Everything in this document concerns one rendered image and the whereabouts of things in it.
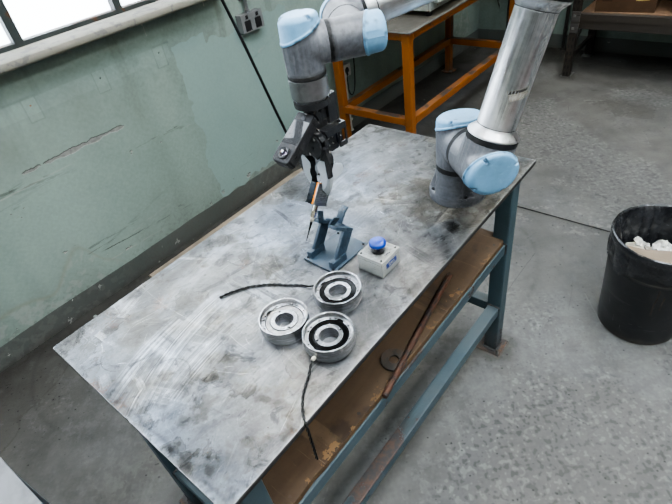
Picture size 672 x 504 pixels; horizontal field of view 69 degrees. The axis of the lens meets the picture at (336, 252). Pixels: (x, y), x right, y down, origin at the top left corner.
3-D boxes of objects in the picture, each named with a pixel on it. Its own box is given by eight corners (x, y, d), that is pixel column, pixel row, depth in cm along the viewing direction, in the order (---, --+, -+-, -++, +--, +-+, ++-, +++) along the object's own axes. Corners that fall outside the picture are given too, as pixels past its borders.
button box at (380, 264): (383, 279, 111) (382, 262, 108) (359, 268, 115) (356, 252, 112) (403, 258, 115) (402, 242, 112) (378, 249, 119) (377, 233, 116)
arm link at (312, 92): (307, 86, 88) (277, 79, 93) (311, 109, 91) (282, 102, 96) (334, 71, 92) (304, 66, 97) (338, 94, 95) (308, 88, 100)
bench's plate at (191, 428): (228, 519, 76) (225, 514, 75) (56, 353, 110) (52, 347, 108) (535, 165, 142) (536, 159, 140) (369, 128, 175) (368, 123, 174)
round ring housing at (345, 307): (372, 294, 108) (371, 280, 105) (343, 324, 102) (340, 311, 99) (336, 277, 113) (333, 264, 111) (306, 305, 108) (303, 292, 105)
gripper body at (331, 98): (349, 146, 103) (342, 90, 96) (322, 164, 99) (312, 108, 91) (323, 138, 108) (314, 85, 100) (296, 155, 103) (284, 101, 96)
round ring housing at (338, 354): (324, 318, 104) (321, 305, 101) (366, 335, 99) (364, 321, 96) (294, 353, 98) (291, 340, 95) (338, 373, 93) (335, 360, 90)
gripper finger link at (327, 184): (351, 186, 108) (342, 148, 103) (334, 199, 105) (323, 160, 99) (341, 184, 110) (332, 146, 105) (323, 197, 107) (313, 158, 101)
